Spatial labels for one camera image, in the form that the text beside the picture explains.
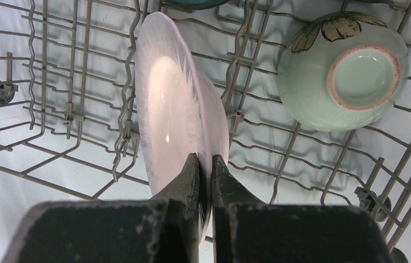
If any pale green bowl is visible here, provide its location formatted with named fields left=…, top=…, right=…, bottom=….
left=276, top=11, right=409, bottom=132

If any grey wire dish rack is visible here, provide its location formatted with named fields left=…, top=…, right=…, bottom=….
left=0, top=1, right=411, bottom=262

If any white scalloped plate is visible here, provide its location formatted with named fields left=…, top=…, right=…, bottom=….
left=135, top=12, right=229, bottom=240

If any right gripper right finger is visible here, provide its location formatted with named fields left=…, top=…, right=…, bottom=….
left=211, top=155, right=393, bottom=262

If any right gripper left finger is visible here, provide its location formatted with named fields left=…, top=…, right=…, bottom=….
left=3, top=153, right=201, bottom=262

